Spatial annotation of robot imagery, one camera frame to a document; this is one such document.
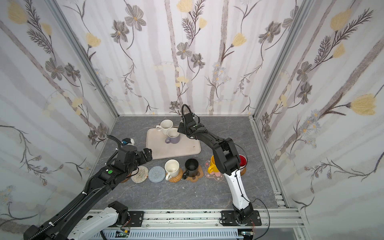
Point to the brown paw-shaped coaster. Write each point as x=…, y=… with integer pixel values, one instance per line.
x=199, y=175

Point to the white mug red inside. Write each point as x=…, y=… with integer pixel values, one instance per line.
x=243, y=162

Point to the white speckled mug rear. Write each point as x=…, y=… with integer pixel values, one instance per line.
x=164, y=126

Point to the yellow mug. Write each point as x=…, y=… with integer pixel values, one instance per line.
x=212, y=168

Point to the black mug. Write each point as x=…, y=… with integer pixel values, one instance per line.
x=191, y=171

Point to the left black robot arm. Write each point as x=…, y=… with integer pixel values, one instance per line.
x=66, y=224

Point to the lavender mug white inside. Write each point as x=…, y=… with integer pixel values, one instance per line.
x=173, y=136

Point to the brown wooden round coaster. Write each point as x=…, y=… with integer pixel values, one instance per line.
x=243, y=170

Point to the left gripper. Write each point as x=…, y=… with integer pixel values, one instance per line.
x=145, y=154

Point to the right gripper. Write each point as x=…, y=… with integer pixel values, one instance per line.
x=186, y=127

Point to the white woven round coaster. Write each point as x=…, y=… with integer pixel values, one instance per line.
x=140, y=175

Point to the white slotted cable duct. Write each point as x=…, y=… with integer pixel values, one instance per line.
x=176, y=234

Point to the blue-grey round knitted coaster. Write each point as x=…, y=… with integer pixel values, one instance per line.
x=156, y=174

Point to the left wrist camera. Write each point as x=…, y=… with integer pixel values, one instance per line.
x=127, y=141

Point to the pink flower coaster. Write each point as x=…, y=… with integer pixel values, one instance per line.
x=217, y=176

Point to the beige plastic tray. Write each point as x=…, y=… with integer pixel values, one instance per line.
x=160, y=150

